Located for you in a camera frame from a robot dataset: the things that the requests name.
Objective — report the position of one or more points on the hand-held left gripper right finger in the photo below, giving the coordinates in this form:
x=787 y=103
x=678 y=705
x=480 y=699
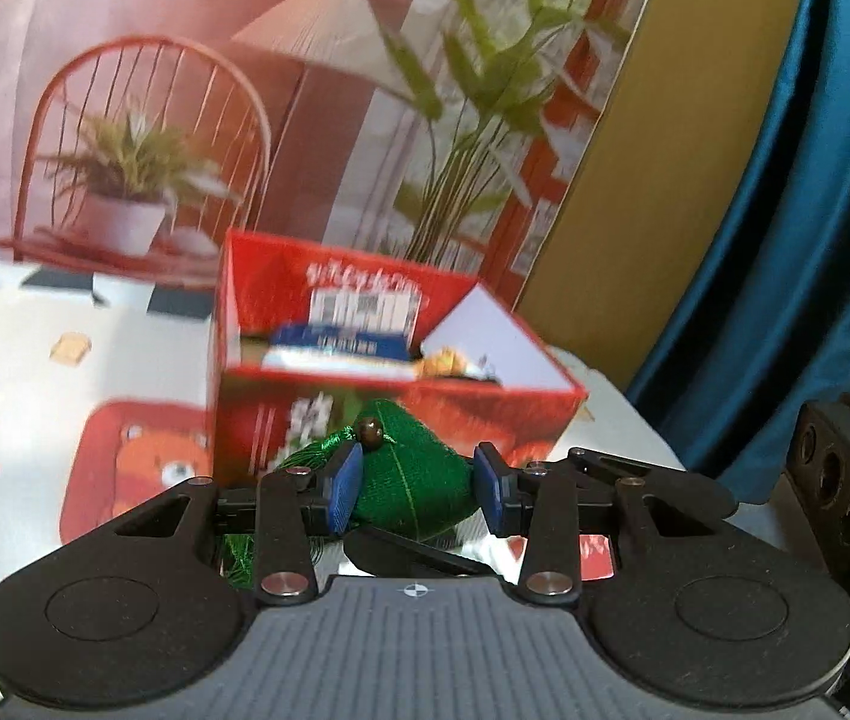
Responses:
x=491 y=491

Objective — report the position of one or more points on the printed tablecloth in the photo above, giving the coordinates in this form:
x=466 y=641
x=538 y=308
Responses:
x=20 y=405

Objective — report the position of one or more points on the red cardboard box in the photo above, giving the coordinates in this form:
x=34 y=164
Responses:
x=425 y=420

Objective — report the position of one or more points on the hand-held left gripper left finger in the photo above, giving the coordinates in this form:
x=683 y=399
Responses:
x=344 y=487

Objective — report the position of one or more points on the wooden panel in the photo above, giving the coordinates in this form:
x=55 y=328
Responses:
x=665 y=127

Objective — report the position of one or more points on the yellow brown soft toy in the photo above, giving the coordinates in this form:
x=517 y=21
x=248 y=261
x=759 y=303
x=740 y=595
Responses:
x=449 y=364

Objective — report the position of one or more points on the green tasselled sachet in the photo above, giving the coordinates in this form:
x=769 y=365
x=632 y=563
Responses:
x=410 y=484

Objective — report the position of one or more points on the teal curtain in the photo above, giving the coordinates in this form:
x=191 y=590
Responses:
x=785 y=240

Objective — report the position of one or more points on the printed wall backdrop cloth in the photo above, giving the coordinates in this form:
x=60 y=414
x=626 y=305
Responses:
x=245 y=90

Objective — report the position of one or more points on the blue and white packet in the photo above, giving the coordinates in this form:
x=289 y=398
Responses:
x=335 y=349

